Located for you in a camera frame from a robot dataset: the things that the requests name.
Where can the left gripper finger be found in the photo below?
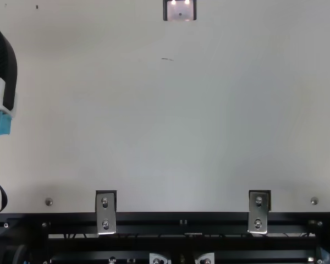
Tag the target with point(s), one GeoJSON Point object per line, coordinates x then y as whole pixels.
{"type": "Point", "coordinates": [2, 66]}

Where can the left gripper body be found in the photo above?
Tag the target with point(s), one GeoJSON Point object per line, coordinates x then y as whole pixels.
{"type": "Point", "coordinates": [0, 126]}

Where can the small square scanner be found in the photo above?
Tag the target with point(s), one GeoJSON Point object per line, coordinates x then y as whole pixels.
{"type": "Point", "coordinates": [180, 12]}

